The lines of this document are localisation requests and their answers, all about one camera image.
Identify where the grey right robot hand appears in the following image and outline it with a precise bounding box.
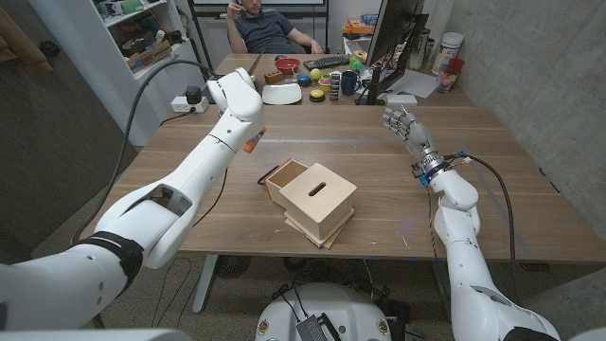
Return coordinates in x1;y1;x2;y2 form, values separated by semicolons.
382;105;449;185

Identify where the orange glue stick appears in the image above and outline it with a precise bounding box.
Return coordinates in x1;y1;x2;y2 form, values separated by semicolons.
242;126;268;154

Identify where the red wooden drawer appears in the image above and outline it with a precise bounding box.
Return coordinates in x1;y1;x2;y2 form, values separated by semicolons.
263;158;310;206

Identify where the small white box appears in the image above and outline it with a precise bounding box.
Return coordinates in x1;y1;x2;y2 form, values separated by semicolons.
383;93;419;106

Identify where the white paper sheet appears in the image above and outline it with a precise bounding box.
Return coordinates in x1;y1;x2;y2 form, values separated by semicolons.
378;68;439;99

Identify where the black monitor stand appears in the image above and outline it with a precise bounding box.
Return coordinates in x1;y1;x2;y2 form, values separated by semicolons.
355;13;430;106

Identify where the red cup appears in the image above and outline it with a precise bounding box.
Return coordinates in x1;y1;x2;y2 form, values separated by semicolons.
436;57;466;94

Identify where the dark blue mug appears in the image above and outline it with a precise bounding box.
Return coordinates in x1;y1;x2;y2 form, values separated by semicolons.
340;70;363;97

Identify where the steel bottle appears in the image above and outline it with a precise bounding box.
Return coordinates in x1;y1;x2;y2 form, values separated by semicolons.
409;27;432;72

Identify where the white canister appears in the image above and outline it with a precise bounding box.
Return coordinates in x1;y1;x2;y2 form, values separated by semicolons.
430;31;465;76

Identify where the black monitor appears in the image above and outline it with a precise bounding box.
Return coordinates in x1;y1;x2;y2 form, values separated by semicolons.
365;0;430;67

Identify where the wooden box with slot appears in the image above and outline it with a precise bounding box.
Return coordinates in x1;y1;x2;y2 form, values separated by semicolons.
278;162;358;242

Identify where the black keyboard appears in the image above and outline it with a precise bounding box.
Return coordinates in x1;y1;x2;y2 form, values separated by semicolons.
303;55;350;72

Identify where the orange box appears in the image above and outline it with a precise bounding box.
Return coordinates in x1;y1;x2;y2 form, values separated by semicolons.
342;18;376;37

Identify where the thin plywood base board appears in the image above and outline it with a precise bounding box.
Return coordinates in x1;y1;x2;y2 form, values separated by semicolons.
283;207;356;250

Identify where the white bowl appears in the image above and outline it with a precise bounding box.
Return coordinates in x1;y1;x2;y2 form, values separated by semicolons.
261;82;303;106

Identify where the red bowl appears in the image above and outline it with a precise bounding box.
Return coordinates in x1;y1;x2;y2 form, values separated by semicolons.
275;57;302;76

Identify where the person in dark shirt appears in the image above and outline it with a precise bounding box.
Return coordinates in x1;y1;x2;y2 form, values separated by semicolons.
225;0;326;56

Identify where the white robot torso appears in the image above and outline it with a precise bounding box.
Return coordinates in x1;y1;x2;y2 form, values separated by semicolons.
255;282;393;341

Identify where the round black fan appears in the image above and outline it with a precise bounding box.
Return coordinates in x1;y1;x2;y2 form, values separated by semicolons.
215;254;252;279

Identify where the white power strip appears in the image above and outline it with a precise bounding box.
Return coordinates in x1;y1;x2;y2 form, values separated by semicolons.
169;96;210;114

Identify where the grey table leg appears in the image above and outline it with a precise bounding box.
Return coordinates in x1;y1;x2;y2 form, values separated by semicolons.
191;254;220;314

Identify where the cardboard box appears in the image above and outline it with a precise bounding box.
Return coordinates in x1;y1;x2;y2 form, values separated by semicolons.
125;40;174;73

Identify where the white shelf cabinet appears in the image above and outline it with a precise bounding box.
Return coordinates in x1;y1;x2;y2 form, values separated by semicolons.
27;0;207;148

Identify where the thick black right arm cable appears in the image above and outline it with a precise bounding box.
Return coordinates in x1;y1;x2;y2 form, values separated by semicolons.
444;152;522;304

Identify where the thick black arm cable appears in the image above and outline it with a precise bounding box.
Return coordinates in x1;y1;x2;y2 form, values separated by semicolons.
444;152;522;304
69;57;222;245

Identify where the black drawer pull strap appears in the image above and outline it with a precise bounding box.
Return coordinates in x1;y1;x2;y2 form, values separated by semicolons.
257;164;281;186

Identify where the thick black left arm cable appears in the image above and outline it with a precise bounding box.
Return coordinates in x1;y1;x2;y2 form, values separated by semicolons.
69;57;222;245

